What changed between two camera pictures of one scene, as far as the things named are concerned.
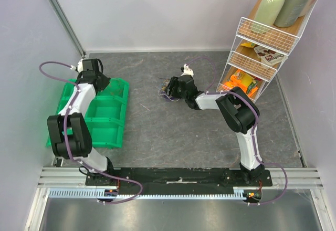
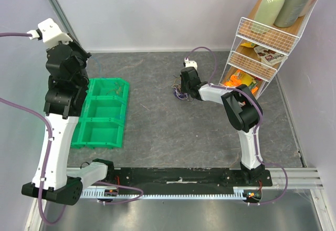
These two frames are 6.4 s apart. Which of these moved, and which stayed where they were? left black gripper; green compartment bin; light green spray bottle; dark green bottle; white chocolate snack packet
Moved: left black gripper
Stayed: green compartment bin; white chocolate snack packet; dark green bottle; light green spray bottle
